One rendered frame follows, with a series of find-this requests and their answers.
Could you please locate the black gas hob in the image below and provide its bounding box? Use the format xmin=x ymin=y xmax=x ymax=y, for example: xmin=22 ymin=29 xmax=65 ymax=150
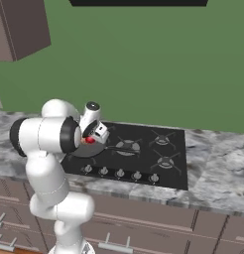
xmin=60 ymin=120 xmax=189 ymax=191

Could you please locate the silver hob knob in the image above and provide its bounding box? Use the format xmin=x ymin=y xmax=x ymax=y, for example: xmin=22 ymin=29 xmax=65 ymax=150
xmin=131 ymin=170 xmax=144 ymax=182
xmin=114 ymin=168 xmax=126 ymax=179
xmin=82 ymin=164 xmax=94 ymax=176
xmin=149 ymin=173 xmax=161 ymax=185
xmin=98 ymin=166 xmax=110 ymax=177

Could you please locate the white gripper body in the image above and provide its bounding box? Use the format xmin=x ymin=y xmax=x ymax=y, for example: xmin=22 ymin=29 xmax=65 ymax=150
xmin=92 ymin=121 xmax=111 ymax=144

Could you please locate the grey frying pan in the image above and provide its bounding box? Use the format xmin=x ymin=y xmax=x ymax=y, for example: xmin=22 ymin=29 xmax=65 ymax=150
xmin=67 ymin=138 xmax=142 ymax=159

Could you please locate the brown drawer front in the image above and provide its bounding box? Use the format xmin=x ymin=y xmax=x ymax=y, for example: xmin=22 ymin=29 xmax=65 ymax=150
xmin=216 ymin=213 xmax=244 ymax=254
xmin=0 ymin=178 xmax=33 ymax=230
xmin=87 ymin=192 xmax=198 ymax=232
xmin=0 ymin=223 xmax=49 ymax=254
xmin=81 ymin=220 xmax=193 ymax=254

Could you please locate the black extractor hood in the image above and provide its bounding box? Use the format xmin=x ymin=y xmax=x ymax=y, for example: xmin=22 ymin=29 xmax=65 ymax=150
xmin=67 ymin=0 xmax=209 ymax=8

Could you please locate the brown wall cupboard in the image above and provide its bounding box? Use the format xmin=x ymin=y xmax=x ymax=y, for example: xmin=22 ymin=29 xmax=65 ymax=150
xmin=0 ymin=0 xmax=52 ymax=63

